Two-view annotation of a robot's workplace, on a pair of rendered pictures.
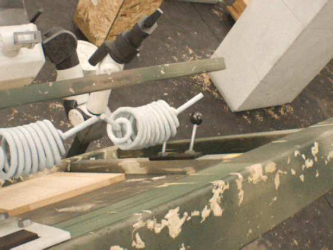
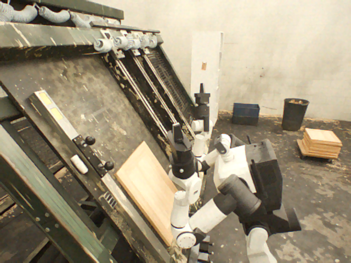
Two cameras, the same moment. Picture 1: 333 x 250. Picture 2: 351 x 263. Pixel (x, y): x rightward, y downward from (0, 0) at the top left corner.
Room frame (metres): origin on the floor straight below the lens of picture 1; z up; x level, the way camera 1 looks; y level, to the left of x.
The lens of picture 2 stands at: (1.74, 0.03, 1.88)
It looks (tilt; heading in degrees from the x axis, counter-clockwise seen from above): 23 degrees down; 163
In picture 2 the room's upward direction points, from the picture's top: straight up
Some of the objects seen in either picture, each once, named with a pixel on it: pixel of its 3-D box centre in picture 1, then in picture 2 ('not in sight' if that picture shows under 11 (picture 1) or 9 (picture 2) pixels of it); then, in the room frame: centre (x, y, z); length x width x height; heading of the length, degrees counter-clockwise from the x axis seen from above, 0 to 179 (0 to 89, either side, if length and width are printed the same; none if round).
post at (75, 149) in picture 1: (66, 172); not in sight; (1.32, 0.28, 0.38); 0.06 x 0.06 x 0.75; 60
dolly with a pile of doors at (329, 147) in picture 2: not in sight; (316, 144); (-0.83, 3.38, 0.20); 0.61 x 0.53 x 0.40; 145
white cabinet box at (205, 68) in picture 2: not in sight; (205, 80); (-2.99, 2.21, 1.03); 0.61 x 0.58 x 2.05; 145
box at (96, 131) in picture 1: (91, 121); not in sight; (1.32, 0.28, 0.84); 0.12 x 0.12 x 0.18; 60
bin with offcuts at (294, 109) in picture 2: not in sight; (293, 114); (-2.00, 3.96, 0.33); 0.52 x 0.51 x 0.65; 145
